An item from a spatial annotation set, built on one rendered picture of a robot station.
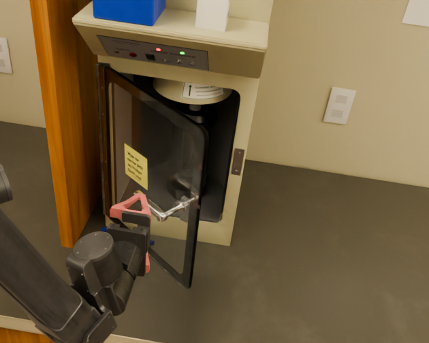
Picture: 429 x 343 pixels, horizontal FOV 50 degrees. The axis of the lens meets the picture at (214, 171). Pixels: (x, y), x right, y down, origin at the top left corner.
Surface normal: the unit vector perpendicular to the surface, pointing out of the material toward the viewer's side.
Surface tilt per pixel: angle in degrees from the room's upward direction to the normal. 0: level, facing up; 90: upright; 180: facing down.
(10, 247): 76
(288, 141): 90
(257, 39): 0
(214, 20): 90
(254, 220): 0
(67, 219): 90
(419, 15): 90
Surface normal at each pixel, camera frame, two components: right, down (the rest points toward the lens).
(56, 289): 0.86, 0.15
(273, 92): -0.12, 0.58
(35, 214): 0.11, -0.80
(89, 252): -0.14, -0.82
